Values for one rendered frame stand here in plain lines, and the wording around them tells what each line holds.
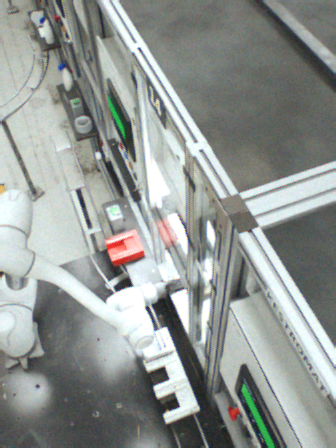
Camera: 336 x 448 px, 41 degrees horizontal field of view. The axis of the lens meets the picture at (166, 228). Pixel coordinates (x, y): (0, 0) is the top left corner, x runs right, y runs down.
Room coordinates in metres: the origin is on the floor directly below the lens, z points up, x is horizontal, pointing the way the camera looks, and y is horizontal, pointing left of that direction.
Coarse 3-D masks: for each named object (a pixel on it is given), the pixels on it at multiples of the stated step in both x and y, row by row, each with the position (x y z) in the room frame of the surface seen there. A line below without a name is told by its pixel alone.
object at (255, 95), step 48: (96, 0) 1.51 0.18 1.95; (144, 0) 1.38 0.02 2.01; (192, 0) 1.35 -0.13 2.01; (240, 0) 1.33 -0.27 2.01; (288, 0) 1.31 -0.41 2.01; (144, 48) 1.09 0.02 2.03; (192, 48) 1.11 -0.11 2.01; (240, 48) 1.09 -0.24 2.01; (288, 48) 1.08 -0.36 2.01; (192, 96) 0.91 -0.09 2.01; (240, 96) 0.89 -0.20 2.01; (288, 96) 0.88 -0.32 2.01; (240, 144) 0.73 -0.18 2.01; (288, 144) 0.72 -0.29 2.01; (240, 192) 0.59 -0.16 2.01; (288, 192) 0.57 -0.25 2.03
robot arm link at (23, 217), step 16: (16, 192) 1.10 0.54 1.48; (0, 208) 1.02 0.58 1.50; (16, 208) 1.02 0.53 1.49; (32, 208) 1.06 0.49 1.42; (0, 224) 0.95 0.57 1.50; (16, 224) 0.95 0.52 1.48; (0, 288) 1.00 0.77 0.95; (16, 288) 0.98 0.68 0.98; (32, 288) 1.00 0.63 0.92; (0, 304) 0.95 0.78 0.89; (16, 304) 0.94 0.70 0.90; (32, 304) 0.96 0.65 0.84
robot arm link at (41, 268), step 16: (32, 272) 0.82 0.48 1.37; (48, 272) 0.83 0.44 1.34; (64, 272) 0.85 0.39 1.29; (64, 288) 0.81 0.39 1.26; (80, 288) 0.80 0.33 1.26; (96, 304) 0.75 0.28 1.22; (112, 320) 0.70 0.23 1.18; (128, 320) 0.71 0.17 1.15; (144, 320) 0.71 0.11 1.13; (128, 336) 0.66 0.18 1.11; (144, 336) 0.65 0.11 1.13
